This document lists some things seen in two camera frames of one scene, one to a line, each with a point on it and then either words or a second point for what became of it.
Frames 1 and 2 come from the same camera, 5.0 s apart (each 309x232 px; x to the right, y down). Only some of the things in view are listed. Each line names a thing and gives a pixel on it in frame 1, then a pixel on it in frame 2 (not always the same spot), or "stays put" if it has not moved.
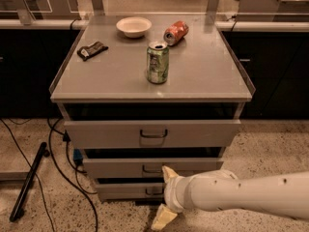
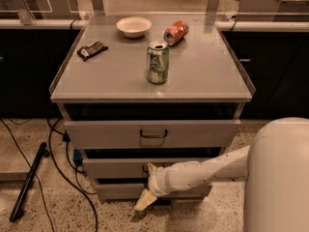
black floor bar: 28,183 stays put
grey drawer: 148,167 stays put
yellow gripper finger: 168,173 → 153,167
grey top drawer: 152,133 stays put
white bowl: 133,26 stays put
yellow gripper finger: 163,217 → 146,199
